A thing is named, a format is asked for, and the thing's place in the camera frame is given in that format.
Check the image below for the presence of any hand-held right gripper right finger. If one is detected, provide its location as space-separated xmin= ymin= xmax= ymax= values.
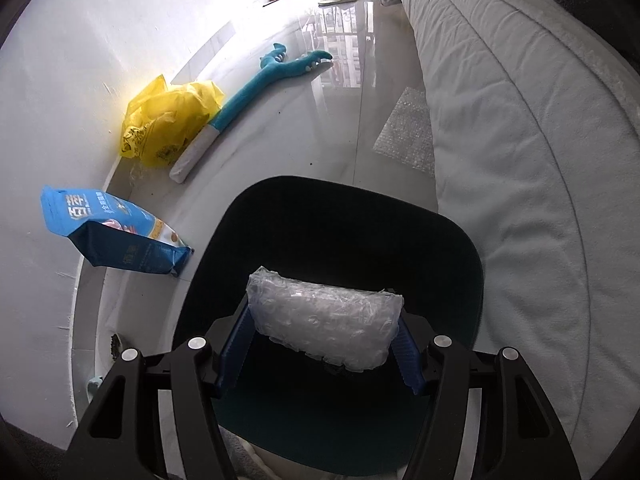
xmin=386 ymin=307 xmax=583 ymax=480

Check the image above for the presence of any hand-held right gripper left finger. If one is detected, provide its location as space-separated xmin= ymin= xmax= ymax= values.
xmin=57 ymin=292 xmax=259 ymax=480

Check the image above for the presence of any bubble wrap roll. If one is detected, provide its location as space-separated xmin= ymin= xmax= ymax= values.
xmin=245 ymin=266 xmax=405 ymax=374

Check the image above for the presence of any dark trash bin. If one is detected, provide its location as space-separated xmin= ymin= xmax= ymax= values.
xmin=172 ymin=175 xmax=485 ymax=462

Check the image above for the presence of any blue printed bag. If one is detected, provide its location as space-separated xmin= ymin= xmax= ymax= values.
xmin=40 ymin=185 xmax=194 ymax=277

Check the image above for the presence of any flat bubble wrap sheet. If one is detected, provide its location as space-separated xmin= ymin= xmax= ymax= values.
xmin=372 ymin=85 xmax=436 ymax=177

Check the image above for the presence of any bed with grey sheet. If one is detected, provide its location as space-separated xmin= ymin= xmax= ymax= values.
xmin=372 ymin=0 xmax=640 ymax=457

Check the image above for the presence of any yellow plastic bag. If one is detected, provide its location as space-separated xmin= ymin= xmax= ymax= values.
xmin=120 ymin=74 xmax=226 ymax=170

